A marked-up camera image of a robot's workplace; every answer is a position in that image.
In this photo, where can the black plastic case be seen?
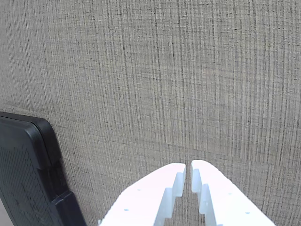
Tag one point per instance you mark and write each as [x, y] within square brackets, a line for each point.
[26, 174]

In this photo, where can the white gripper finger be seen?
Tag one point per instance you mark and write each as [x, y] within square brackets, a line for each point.
[145, 197]
[223, 200]

